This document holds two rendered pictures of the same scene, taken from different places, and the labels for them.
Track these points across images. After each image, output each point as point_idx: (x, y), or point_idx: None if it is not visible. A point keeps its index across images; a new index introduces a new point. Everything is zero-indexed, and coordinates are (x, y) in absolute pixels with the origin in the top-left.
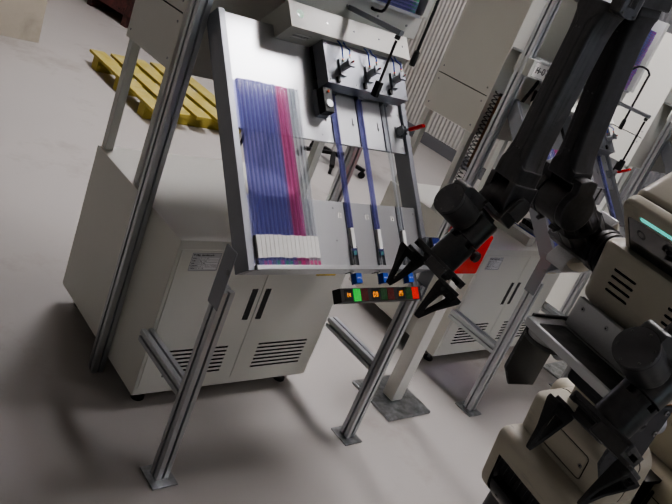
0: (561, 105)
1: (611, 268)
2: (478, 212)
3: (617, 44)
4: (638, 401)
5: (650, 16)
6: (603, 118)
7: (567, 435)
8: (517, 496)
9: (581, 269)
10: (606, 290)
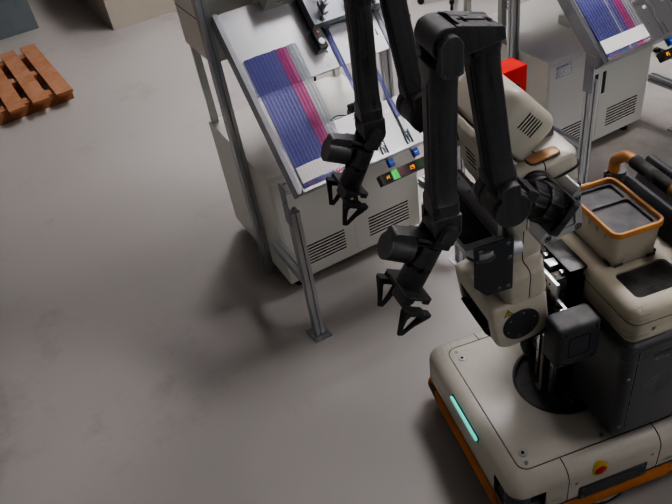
0: (364, 64)
1: (464, 146)
2: (350, 150)
3: (384, 4)
4: (410, 269)
5: None
6: (407, 51)
7: None
8: (474, 307)
9: None
10: (468, 161)
